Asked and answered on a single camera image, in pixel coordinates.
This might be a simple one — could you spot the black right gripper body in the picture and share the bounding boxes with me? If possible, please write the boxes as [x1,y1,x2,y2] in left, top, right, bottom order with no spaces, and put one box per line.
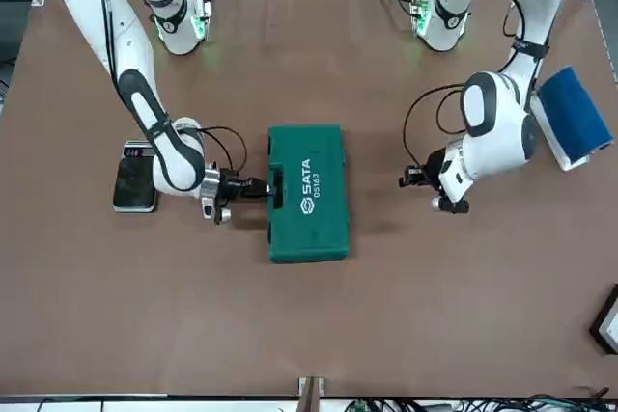
[217,168,252,210]

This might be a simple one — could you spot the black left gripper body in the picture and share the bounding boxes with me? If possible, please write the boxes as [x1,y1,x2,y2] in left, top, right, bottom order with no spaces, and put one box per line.
[421,146,449,190]

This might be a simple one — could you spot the green plastic toolbox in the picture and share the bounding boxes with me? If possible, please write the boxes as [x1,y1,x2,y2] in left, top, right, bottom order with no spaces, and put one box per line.
[266,123,352,264]

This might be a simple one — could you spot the silver black digital scale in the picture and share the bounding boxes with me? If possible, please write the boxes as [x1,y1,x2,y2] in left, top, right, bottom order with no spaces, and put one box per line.
[111,140,160,214]

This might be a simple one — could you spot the blue folded cloth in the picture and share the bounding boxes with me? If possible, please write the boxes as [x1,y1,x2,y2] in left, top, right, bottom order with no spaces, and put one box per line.
[537,67,614,162]

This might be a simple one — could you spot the white black button box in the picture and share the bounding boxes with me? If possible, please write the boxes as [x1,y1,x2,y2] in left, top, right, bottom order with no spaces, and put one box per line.
[588,284,618,356]

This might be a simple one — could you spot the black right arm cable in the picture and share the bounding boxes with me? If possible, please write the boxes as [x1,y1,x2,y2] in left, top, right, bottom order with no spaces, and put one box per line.
[196,125,249,177]

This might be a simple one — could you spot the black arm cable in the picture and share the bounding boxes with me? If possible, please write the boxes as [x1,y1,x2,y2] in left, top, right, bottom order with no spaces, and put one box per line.
[403,84,472,172]
[196,125,249,177]

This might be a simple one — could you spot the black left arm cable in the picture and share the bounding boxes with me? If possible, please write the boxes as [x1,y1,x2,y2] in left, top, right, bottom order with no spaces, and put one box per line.
[403,84,472,172]

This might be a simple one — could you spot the metal table clamp bracket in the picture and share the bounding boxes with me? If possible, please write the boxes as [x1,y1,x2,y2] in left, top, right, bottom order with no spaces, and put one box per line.
[297,375,327,412]

